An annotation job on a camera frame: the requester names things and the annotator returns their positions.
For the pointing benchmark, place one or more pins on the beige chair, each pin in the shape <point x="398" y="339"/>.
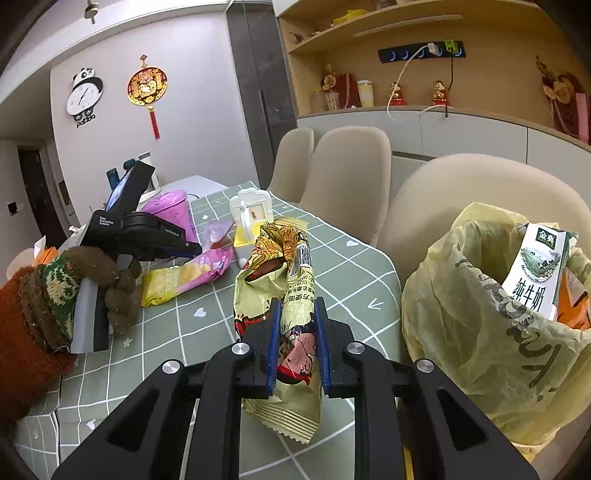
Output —
<point x="293" y="158"/>
<point x="432" y="198"/>
<point x="349" y="181"/>

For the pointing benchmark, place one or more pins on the white yellow toy box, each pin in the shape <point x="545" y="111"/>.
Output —
<point x="250" y="208"/>

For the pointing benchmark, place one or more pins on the near beige chair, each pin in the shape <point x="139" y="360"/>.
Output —
<point x="432" y="198"/>

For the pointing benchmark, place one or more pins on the cream tumbler cup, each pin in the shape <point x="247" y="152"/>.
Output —
<point x="366" y="93"/>

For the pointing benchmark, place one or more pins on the far beige chair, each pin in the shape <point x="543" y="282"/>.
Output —
<point x="293" y="158"/>

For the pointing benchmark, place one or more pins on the wooden shelf cabinet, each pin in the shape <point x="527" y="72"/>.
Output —
<point x="496" y="102"/>

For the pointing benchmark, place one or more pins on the green white milk pouch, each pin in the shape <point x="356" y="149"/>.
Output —
<point x="535" y="275"/>

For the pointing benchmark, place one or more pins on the panda wall clock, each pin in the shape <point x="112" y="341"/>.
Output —
<point x="87" y="89"/>

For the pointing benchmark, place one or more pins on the orange white tissue box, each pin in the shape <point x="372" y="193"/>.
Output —
<point x="42" y="254"/>

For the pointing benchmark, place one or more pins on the pink yellow snack bag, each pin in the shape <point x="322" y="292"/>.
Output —
<point x="161" y="285"/>

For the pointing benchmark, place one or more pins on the left brown gloved hand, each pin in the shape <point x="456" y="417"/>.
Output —
<point x="48" y="294"/>

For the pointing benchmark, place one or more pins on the red gift bag bouquet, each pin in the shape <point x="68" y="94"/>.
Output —
<point x="569" y="103"/>

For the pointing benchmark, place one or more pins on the blue thermos bottle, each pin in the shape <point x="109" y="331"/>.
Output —
<point x="113" y="178"/>

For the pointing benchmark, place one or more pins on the red figurine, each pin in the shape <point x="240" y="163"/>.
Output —
<point x="397" y="96"/>
<point x="440" y="94"/>

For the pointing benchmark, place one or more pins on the pink toy box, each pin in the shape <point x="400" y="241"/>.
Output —
<point x="173" y="207"/>

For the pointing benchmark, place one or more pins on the green grid tablecloth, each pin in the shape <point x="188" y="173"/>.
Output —
<point x="360" y="287"/>

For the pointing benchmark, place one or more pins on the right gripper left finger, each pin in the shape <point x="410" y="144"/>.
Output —
<point x="183" y="419"/>

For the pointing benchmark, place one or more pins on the red bag with flowers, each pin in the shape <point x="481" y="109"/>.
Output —
<point x="341" y="90"/>

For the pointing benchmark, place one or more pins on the black power strip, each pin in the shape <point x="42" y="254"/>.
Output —
<point x="430" y="50"/>

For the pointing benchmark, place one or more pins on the left red figurine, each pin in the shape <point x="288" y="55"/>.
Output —
<point x="397" y="96"/>

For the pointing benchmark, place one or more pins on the left orange sleeve forearm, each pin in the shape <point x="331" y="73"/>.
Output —
<point x="27" y="370"/>

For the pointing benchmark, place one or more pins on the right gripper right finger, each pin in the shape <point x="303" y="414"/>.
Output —
<point x="411" y="421"/>

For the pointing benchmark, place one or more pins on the red gold wall ornament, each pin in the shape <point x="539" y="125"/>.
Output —
<point x="145" y="88"/>

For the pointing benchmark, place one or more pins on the right red figurine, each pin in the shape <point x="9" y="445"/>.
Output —
<point x="440" y="94"/>

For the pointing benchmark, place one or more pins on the gold yellow snack wrapper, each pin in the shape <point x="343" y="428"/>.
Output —
<point x="280" y="268"/>

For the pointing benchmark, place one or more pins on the orange plastic bag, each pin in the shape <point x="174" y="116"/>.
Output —
<point x="573" y="303"/>

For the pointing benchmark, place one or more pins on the middle beige chair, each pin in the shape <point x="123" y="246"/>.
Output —
<point x="349" y="181"/>

